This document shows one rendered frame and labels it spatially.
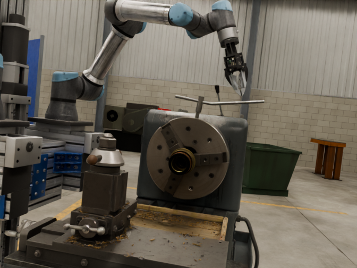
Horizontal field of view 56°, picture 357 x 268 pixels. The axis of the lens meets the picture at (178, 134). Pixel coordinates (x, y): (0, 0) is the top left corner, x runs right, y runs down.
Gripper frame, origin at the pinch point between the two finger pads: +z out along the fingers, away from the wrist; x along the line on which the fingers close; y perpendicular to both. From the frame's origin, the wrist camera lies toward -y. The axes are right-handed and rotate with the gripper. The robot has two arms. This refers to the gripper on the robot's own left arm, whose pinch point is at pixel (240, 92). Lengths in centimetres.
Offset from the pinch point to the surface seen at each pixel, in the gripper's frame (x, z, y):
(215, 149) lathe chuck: -13.5, 19.0, 9.9
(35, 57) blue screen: -319, -177, -385
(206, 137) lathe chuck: -15.9, 14.3, 9.9
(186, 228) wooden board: -26, 40, 31
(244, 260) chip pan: -16, 80, -38
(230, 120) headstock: -6.5, 9.6, -8.0
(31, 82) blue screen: -339, -139, -389
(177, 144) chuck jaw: -25.7, 14.0, 17.9
